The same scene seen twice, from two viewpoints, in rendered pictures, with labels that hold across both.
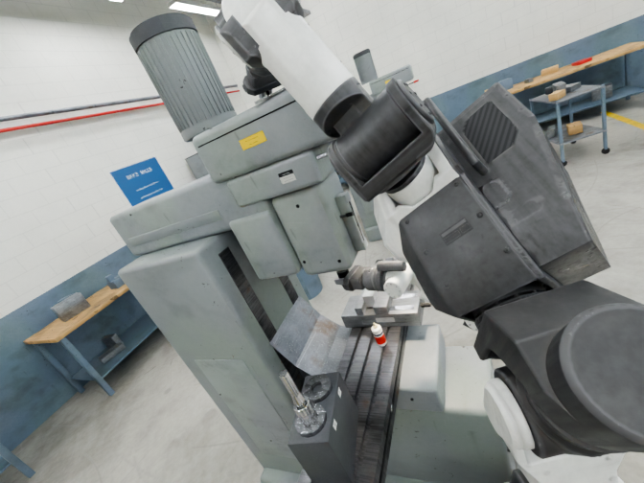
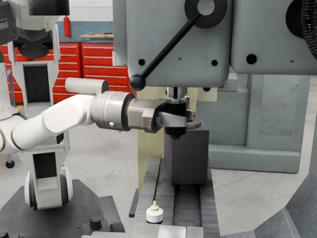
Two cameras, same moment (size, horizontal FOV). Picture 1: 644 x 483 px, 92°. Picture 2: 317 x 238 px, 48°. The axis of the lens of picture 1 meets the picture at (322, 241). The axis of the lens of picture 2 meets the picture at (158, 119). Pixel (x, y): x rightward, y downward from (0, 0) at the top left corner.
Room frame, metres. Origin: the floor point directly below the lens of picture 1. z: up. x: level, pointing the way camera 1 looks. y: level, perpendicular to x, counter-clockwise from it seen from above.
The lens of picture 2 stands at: (1.70, -0.38, 1.45)
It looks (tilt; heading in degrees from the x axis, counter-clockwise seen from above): 17 degrees down; 155
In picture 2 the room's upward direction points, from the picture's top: straight up
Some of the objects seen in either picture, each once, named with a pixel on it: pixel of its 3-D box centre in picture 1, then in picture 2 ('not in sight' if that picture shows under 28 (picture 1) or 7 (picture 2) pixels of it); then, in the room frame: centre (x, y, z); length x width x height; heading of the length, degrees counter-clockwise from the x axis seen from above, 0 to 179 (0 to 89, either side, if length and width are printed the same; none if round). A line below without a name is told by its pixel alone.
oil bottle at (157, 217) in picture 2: (378, 333); (154, 221); (1.01, -0.06, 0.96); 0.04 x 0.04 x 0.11
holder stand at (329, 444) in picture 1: (326, 424); (184, 144); (0.68, 0.21, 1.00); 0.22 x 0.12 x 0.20; 160
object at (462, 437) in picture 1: (409, 417); not in sight; (1.04, -0.05, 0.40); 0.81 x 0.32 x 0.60; 60
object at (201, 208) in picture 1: (197, 207); not in sight; (1.30, 0.41, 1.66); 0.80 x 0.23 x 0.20; 60
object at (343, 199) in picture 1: (352, 221); (122, 12); (0.99, -0.12, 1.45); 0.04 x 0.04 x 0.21; 60
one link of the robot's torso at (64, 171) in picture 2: not in sight; (49, 187); (0.15, -0.19, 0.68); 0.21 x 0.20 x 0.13; 171
